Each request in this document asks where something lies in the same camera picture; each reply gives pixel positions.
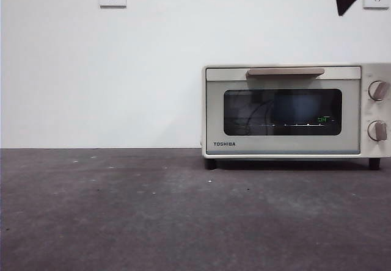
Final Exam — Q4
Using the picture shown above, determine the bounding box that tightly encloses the beige oven door handle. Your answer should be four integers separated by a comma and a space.
246, 68, 325, 78

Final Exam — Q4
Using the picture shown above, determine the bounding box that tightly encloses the blue ribbed bowl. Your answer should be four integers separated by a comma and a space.
273, 93, 320, 125

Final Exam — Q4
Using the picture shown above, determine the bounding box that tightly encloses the glass oven door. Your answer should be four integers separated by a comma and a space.
205, 66, 362, 155

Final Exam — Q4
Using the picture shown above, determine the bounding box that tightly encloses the beige oven knob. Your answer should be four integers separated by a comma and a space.
367, 120, 389, 142
367, 81, 390, 101

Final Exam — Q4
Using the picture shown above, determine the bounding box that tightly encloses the cream toaster oven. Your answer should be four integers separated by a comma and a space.
200, 63, 391, 170

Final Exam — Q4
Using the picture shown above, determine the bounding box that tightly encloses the metal oven wire rack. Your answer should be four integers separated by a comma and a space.
238, 121, 334, 128

